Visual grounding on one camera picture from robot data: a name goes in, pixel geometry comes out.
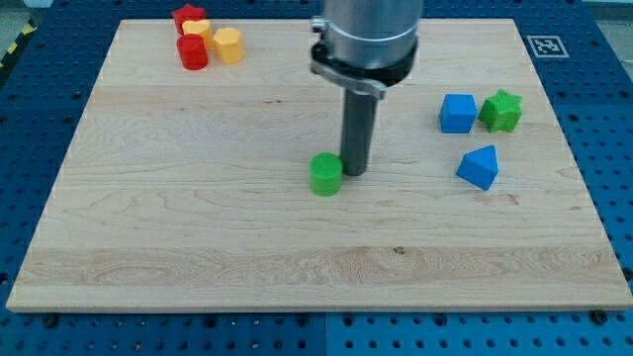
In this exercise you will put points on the yellow hexagon block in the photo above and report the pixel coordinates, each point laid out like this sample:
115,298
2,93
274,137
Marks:
229,45

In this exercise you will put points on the red cylinder block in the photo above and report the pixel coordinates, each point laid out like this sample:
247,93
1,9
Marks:
192,52

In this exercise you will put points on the green cylinder block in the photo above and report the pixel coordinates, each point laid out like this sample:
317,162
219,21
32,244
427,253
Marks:
325,174

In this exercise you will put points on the blue triangle block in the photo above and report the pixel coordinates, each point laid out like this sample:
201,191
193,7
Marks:
479,167

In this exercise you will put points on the white fiducial marker tag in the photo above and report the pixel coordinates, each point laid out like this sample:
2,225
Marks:
545,46

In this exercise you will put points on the black yellow hazard tape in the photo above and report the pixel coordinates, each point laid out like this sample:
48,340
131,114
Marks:
17,47

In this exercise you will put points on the green star block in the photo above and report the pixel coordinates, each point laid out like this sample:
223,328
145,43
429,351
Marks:
501,112

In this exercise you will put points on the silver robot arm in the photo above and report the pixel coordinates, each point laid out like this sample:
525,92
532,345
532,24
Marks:
365,46

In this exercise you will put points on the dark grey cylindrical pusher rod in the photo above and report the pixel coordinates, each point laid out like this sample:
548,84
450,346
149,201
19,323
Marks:
358,119

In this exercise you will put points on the red star block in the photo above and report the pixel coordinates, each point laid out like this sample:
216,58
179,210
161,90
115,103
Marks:
187,12

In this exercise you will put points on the wooden board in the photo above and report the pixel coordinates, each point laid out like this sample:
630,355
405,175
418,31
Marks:
188,191

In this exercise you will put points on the yellow heart block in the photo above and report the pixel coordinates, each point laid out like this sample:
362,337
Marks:
202,28

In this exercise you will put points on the blue cube block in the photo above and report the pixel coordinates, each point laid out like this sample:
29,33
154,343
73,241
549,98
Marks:
458,113

